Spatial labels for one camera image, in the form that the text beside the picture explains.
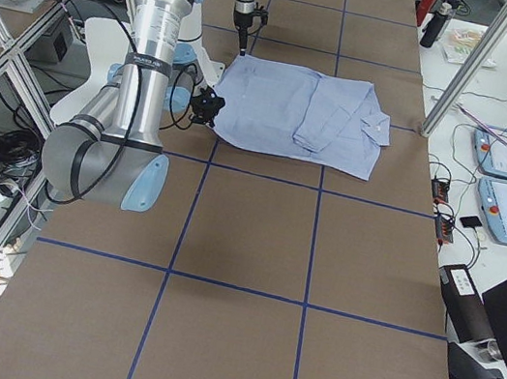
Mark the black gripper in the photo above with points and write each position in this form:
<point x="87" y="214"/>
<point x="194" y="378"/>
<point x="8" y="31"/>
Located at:
<point x="211" y="113"/>
<point x="242" y="22"/>

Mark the light blue striped shirt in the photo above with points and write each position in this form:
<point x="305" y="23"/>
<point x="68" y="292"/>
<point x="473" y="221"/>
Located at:
<point x="296" y="112"/>

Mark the white plastic chair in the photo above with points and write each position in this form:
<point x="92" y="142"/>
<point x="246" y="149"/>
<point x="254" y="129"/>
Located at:
<point x="106" y="46"/>

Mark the black water bottle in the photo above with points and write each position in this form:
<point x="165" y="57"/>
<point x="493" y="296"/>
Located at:
<point x="435" y="25"/>

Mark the upper blue teach pendant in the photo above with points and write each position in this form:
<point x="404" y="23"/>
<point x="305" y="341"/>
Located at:
<point x="490" y="155"/>

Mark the black power adapter box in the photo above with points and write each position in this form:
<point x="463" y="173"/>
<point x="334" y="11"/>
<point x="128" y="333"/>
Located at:
<point x="464" y="305"/>

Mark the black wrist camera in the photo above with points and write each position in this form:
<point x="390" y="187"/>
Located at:
<point x="207" y="103"/>
<point x="262" y="13"/>

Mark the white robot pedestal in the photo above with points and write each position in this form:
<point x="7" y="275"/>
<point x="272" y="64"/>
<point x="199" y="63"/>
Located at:
<point x="190" y="49"/>

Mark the aluminium frame post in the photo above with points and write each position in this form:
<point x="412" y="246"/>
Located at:
<point x="492" y="37"/>

